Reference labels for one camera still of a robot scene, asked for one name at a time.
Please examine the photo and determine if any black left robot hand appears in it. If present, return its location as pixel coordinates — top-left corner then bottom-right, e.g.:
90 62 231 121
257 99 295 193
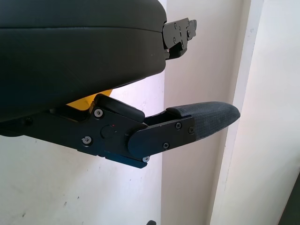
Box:
0 0 241 169

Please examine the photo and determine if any yellow wooden block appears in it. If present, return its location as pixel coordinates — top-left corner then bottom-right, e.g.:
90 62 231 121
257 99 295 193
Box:
65 88 113 111

